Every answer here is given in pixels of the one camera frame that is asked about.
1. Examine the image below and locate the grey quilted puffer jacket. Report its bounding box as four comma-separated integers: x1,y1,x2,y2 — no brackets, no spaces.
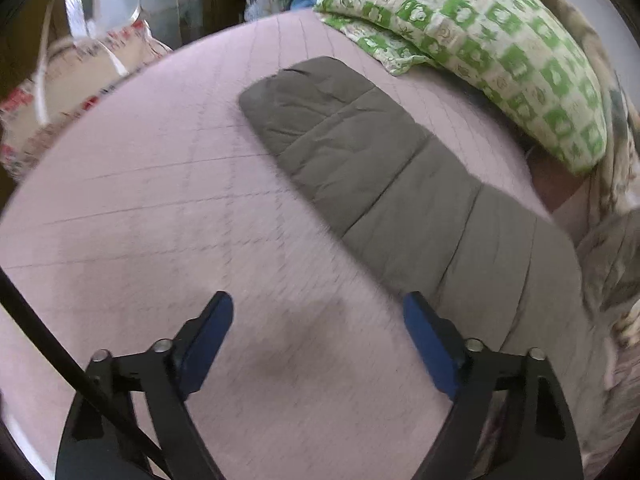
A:
239,57,593,366

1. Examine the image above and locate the floral beige blanket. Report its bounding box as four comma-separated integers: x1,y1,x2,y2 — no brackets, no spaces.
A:
541,0,639,479

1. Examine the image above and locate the pink quilted mattress cover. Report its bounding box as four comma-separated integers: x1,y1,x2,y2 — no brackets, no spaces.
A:
1,10,544,479

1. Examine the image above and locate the white patterned paper bag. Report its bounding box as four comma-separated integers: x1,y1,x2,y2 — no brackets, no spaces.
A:
1,21,171,182

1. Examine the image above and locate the green white checked pillow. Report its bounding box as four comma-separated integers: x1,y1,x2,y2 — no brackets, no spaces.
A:
314,0,606,174

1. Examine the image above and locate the black cable near lens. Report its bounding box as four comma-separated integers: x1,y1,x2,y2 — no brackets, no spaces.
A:
0,268,172,478

